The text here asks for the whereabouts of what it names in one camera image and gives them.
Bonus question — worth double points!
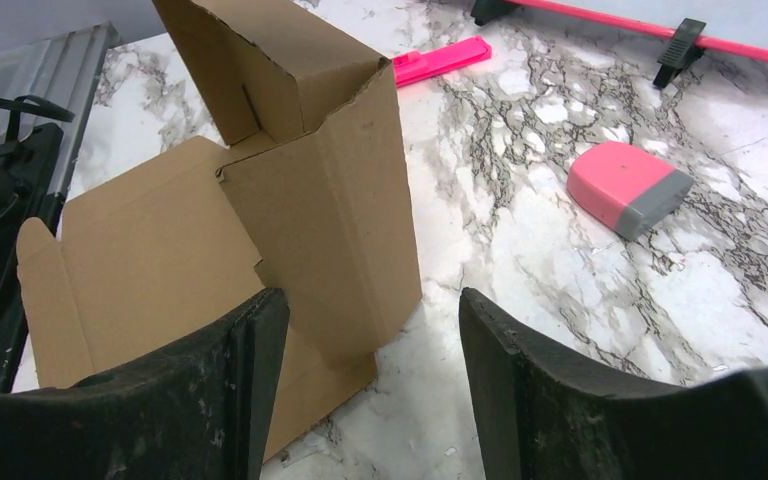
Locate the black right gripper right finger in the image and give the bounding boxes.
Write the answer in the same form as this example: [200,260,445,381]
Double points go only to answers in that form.
[459,288,768,479]

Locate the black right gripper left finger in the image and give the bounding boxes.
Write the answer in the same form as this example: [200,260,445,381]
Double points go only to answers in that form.
[0,288,290,479]

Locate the brown cardboard box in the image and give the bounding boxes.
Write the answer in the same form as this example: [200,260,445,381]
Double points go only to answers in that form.
[17,1,422,457]

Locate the pink and grey eraser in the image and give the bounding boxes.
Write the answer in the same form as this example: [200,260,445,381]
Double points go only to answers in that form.
[566,142,694,241]

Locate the pink marker pen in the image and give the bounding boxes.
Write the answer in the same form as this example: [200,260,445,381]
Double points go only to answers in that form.
[392,36,492,88]

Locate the pink framed whiteboard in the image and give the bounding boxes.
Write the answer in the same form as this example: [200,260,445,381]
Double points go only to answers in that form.
[470,0,768,89]

